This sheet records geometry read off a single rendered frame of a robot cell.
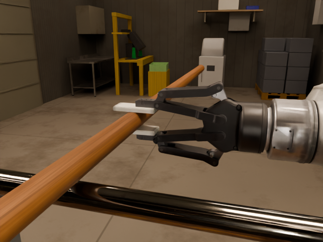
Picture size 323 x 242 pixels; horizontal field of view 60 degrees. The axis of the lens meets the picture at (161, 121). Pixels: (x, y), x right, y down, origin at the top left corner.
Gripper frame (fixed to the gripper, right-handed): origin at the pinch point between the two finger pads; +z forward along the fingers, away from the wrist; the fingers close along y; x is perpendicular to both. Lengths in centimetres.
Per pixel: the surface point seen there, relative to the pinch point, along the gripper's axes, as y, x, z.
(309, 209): 120, 175, -78
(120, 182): 119, 175, 85
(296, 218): 2.2, -18.4, -21.7
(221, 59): 39, 594, 24
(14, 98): 89, 341, 350
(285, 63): 44, 584, -106
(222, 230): 3.9, -19.5, -15.5
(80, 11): -68, 594, 358
